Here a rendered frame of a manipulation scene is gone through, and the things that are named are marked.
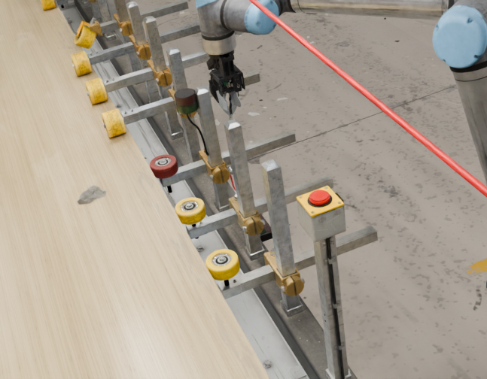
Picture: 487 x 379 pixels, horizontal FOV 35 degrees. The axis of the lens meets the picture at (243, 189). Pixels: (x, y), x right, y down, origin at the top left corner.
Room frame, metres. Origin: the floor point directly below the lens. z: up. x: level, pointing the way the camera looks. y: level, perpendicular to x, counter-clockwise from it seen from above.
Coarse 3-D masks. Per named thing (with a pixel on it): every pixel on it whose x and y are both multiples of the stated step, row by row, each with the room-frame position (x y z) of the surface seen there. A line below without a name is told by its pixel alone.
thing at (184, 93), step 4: (176, 92) 1.92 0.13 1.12; (180, 92) 1.91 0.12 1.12; (184, 92) 1.91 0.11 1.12; (188, 92) 1.90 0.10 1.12; (192, 92) 1.90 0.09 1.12; (176, 96) 1.89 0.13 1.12; (180, 96) 1.89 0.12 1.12; (184, 96) 1.88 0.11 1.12; (188, 96) 1.88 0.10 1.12; (192, 104) 1.88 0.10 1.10; (200, 112) 1.90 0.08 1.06; (188, 116) 1.90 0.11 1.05; (200, 116) 1.90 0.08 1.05; (200, 132) 1.90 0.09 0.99; (204, 140) 1.91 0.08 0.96; (204, 144) 1.91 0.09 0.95
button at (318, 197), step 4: (312, 192) 1.20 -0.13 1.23; (316, 192) 1.20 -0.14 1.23; (320, 192) 1.20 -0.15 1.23; (324, 192) 1.19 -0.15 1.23; (312, 196) 1.19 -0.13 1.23; (316, 196) 1.18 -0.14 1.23; (320, 196) 1.18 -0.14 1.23; (324, 196) 1.18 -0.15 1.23; (328, 196) 1.18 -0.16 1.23; (312, 200) 1.18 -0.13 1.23; (316, 200) 1.17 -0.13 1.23; (320, 200) 1.17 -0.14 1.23; (324, 200) 1.17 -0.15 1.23; (328, 200) 1.17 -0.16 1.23; (316, 204) 1.17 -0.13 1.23; (320, 204) 1.17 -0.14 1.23
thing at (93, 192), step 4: (88, 188) 1.84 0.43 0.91; (92, 188) 1.84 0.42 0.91; (96, 188) 1.82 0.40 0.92; (84, 192) 1.81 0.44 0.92; (88, 192) 1.81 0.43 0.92; (92, 192) 1.81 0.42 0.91; (96, 192) 1.81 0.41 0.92; (100, 192) 1.81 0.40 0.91; (104, 192) 1.81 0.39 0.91; (80, 196) 1.81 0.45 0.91; (84, 196) 1.80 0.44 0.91; (88, 196) 1.80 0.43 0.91; (92, 196) 1.80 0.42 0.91; (96, 196) 1.80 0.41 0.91; (100, 196) 1.80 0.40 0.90; (80, 200) 1.79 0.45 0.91; (84, 200) 1.79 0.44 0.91; (88, 200) 1.78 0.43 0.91; (92, 200) 1.79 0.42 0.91; (80, 204) 1.78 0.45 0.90
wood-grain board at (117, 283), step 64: (0, 0) 3.55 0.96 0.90; (0, 64) 2.83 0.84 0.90; (64, 64) 2.73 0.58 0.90; (0, 128) 2.31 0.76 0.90; (64, 128) 2.23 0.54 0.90; (0, 192) 1.92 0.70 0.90; (64, 192) 1.86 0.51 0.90; (128, 192) 1.80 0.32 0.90; (0, 256) 1.61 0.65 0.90; (64, 256) 1.56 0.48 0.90; (128, 256) 1.52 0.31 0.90; (192, 256) 1.47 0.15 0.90; (0, 320) 1.36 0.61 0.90; (64, 320) 1.33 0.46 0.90; (128, 320) 1.29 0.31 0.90; (192, 320) 1.25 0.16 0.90
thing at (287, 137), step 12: (288, 132) 2.03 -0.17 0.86; (252, 144) 1.99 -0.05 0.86; (264, 144) 1.99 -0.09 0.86; (276, 144) 2.00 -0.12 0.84; (228, 156) 1.96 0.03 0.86; (180, 168) 1.93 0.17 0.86; (192, 168) 1.92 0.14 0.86; (204, 168) 1.93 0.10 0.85; (168, 180) 1.90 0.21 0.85; (180, 180) 1.91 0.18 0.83
